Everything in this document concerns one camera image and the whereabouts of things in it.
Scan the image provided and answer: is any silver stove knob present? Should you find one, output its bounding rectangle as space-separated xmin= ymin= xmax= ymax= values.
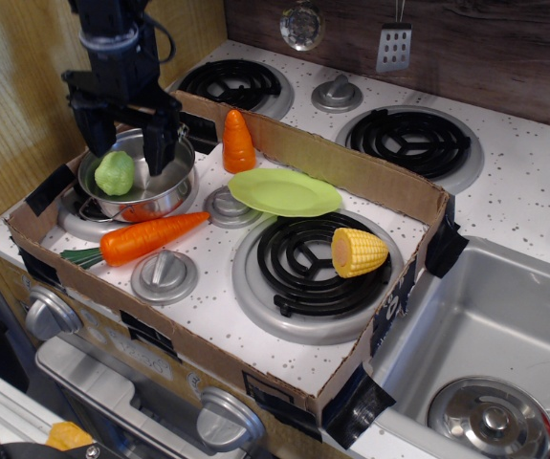
xmin=130 ymin=250 xmax=198 ymax=306
xmin=204 ymin=186 xmax=262 ymax=230
xmin=311 ymin=75 xmax=363 ymax=113

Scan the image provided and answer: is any right oven knob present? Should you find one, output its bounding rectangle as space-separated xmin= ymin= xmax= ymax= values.
xmin=196 ymin=386 xmax=265 ymax=452

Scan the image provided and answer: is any front silver stove knob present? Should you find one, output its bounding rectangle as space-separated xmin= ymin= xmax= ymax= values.
xmin=130 ymin=250 xmax=198 ymax=306

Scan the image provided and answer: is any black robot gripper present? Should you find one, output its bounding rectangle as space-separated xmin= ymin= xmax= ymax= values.
xmin=62 ymin=23 xmax=181 ymax=176

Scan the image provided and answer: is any silver toy sink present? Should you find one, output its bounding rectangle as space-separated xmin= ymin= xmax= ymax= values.
xmin=350 ymin=238 xmax=550 ymax=458

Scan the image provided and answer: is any left oven knob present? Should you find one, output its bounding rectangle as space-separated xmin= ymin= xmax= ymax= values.
xmin=26 ymin=286 xmax=82 ymax=341

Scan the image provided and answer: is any orange yellow object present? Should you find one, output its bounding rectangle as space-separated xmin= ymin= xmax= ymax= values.
xmin=45 ymin=421 xmax=94 ymax=451

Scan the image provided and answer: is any light green plastic plate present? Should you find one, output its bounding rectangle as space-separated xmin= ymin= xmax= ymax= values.
xmin=228 ymin=168 xmax=342 ymax=217

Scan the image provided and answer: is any hanging metal strainer ladle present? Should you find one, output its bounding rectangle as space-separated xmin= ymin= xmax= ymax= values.
xmin=279 ymin=1 xmax=325 ymax=52

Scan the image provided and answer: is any light green toy broccoli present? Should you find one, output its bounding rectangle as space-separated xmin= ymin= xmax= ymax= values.
xmin=94 ymin=150 xmax=135 ymax=196

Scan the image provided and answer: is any brown cardboard fence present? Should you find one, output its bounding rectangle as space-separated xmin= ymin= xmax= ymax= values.
xmin=6 ymin=94 xmax=456 ymax=458

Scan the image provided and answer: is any stainless steel pan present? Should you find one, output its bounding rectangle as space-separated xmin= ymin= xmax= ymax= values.
xmin=77 ymin=128 xmax=195 ymax=223

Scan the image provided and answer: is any silver oven door handle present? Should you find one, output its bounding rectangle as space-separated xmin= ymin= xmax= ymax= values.
xmin=36 ymin=338 xmax=246 ymax=458

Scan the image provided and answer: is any hanging metal slotted spatula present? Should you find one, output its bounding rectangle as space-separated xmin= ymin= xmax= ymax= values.
xmin=376 ymin=0 xmax=412 ymax=74

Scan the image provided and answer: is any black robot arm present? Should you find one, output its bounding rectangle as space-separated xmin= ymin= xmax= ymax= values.
xmin=62 ymin=1 xmax=182 ymax=176

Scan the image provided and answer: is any oven knob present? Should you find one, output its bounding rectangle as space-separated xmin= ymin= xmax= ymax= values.
xmin=196 ymin=386 xmax=265 ymax=452
xmin=26 ymin=286 xmax=82 ymax=341

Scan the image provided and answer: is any back silver stove knob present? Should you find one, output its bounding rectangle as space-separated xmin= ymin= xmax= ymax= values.
xmin=311 ymin=75 xmax=363 ymax=113

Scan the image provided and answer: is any back right black burner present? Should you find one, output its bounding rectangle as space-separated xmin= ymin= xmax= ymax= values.
xmin=336 ymin=105 xmax=484 ymax=195

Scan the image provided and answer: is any long orange toy carrot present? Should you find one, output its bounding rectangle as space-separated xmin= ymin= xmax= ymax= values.
xmin=60 ymin=211 xmax=210 ymax=269

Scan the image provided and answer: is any short orange toy carrot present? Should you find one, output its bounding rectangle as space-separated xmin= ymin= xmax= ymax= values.
xmin=223 ymin=109 xmax=256 ymax=174

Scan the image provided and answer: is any front right black burner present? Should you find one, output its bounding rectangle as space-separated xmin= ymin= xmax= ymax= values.
xmin=231 ymin=210 xmax=404 ymax=345

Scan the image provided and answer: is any steel pot lid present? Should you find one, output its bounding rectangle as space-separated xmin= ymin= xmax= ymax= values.
xmin=426 ymin=377 xmax=550 ymax=458

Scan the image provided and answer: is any yellow toy corn cob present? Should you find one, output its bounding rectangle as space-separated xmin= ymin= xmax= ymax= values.
xmin=331 ymin=228 xmax=389 ymax=278

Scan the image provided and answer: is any middle silver stove knob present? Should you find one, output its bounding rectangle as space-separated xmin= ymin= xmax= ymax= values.
xmin=204 ymin=186 xmax=262 ymax=230

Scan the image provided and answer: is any front left burner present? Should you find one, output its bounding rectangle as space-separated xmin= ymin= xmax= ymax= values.
xmin=57 ymin=185 xmax=130 ymax=243

